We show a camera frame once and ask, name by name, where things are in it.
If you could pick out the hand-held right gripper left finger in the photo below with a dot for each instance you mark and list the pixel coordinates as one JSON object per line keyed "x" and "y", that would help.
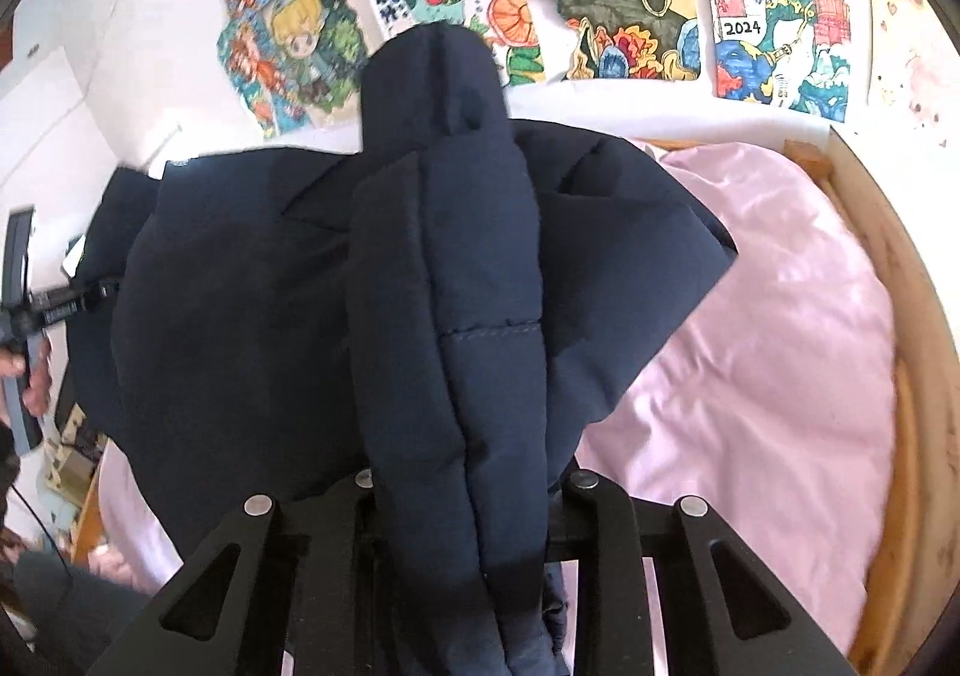
{"x": 349, "y": 522}

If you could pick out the cartoon character wall drawing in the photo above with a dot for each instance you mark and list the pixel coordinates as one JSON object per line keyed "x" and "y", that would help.
{"x": 300, "y": 46}

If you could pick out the person's left hand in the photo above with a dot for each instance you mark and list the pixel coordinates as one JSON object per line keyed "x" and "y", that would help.
{"x": 41, "y": 383}

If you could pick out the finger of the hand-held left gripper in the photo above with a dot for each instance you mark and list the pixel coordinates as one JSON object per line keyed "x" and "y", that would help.
{"x": 75, "y": 305}

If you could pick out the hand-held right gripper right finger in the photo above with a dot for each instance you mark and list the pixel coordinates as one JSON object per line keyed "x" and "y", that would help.
{"x": 596, "y": 526}

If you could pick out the navy puffer jacket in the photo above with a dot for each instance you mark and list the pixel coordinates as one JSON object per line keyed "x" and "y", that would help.
{"x": 450, "y": 271}

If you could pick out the wooden bed frame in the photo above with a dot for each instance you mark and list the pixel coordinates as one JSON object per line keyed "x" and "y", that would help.
{"x": 907, "y": 361}

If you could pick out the pink pig wall drawing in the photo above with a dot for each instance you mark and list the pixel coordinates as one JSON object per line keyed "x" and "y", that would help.
{"x": 900, "y": 9}

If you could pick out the yellowish printed box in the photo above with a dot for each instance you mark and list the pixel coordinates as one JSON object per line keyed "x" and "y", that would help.
{"x": 71, "y": 455}

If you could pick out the orange fruit wall drawing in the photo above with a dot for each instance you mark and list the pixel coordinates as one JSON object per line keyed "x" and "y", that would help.
{"x": 517, "y": 24}

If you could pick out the pink bed sheet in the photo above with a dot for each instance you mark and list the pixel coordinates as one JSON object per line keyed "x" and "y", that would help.
{"x": 750, "y": 346}

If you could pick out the person's dark clothing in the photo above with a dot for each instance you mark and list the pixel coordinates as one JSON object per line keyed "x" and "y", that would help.
{"x": 75, "y": 616}

